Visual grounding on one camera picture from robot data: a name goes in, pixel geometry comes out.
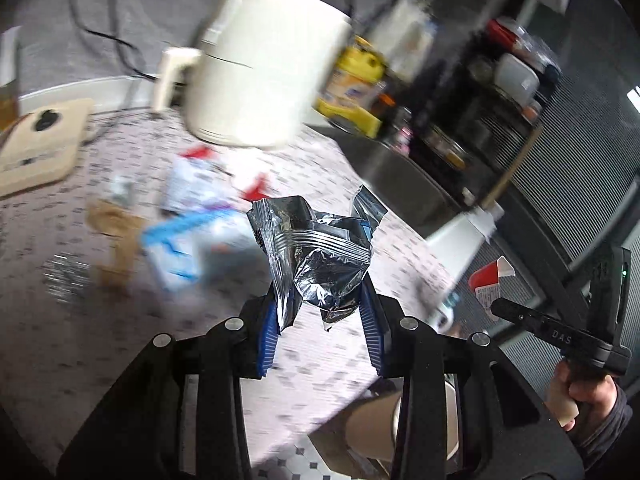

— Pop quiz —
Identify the beige waste bin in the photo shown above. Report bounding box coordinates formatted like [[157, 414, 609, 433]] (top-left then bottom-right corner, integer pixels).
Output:
[[344, 375, 462, 467]]

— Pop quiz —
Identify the white bowl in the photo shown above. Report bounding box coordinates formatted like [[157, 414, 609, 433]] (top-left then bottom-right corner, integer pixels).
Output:
[[494, 52, 542, 107]]

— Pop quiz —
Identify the black power cable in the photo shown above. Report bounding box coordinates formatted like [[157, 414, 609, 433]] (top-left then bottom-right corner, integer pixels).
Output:
[[66, 0, 162, 82]]

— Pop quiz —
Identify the cream kettle base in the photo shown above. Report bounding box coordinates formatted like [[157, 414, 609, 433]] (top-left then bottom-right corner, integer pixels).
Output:
[[0, 98, 96, 196]]

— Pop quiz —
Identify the red white wrapper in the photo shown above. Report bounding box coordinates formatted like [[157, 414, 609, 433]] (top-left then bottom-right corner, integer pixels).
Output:
[[470, 255, 517, 309]]

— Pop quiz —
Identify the brown paper scrap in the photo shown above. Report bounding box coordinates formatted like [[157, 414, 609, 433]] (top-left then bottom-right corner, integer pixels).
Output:
[[87, 200, 144, 288]]

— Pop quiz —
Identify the blue white medicine box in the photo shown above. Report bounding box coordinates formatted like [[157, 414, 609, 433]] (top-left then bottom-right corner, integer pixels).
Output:
[[141, 208, 261, 293]]

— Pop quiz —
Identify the black dish rack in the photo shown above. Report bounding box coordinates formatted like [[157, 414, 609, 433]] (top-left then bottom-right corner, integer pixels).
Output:
[[390, 15, 562, 202]]

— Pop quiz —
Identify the white plastic container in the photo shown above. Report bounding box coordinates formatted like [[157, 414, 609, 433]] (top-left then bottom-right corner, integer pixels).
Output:
[[426, 204, 505, 333]]

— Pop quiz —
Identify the silver foil packet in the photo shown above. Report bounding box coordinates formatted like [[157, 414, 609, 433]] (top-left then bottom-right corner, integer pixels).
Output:
[[246, 185, 388, 333]]

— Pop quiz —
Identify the yellow plastic container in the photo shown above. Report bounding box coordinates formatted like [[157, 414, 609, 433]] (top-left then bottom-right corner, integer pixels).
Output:
[[314, 35, 391, 139]]

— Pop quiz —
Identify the person's right forearm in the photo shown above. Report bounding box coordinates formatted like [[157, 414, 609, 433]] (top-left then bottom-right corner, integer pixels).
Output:
[[570, 385, 635, 461]]

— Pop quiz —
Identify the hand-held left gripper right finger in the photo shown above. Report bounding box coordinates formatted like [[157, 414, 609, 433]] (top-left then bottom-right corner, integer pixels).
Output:
[[357, 280, 586, 480]]

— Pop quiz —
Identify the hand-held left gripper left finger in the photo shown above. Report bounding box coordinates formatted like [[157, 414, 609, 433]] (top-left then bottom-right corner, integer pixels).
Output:
[[57, 285, 282, 480]]

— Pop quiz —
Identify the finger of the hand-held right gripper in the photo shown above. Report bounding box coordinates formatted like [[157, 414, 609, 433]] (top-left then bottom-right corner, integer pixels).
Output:
[[490, 297, 608, 358]]

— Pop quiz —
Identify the person's right hand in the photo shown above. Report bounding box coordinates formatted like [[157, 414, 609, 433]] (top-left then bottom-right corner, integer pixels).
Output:
[[545, 360, 622, 431]]

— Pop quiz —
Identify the cream air fryer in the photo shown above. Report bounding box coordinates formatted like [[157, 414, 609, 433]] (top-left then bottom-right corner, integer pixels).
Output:
[[152, 0, 353, 150]]

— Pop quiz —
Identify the white blue printed packet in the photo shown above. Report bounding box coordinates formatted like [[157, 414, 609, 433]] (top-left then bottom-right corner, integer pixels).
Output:
[[164, 156, 237, 214]]

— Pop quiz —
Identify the silver foil scrap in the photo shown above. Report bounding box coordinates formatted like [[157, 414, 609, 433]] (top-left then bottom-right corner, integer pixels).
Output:
[[42, 254, 92, 307]]

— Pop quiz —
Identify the steel sink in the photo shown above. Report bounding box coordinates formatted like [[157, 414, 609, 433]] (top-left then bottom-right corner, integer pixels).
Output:
[[350, 135, 467, 237]]

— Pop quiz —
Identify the white plastic jug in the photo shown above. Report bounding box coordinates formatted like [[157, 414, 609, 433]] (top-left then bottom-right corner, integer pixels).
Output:
[[369, 0, 437, 77]]

